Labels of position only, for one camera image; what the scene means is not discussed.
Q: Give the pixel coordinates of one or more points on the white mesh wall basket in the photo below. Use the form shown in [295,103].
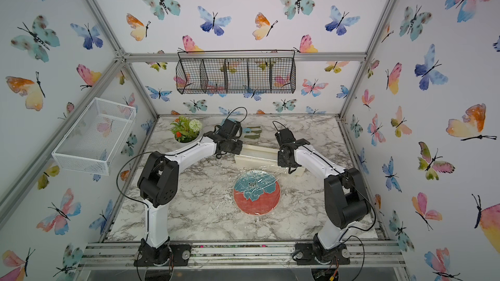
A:
[93,141]

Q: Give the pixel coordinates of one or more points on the red plate with teal flower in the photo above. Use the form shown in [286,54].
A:
[256,192]

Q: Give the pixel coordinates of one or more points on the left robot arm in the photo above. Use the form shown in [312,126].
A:
[158,185]

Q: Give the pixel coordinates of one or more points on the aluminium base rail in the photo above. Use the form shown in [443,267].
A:
[240,254]

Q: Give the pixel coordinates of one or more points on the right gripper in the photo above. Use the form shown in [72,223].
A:
[280,160]

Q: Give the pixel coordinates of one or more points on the clear plastic wrap sheet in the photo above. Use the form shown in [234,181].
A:
[258,187]

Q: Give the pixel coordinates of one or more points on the potted plant in white pot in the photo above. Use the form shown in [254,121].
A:
[186,129]

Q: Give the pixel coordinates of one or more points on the black wire wall basket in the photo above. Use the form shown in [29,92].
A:
[236,72]

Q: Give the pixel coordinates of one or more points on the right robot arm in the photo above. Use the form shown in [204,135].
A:
[345,199]

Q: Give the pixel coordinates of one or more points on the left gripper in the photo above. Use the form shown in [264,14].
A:
[239,144]

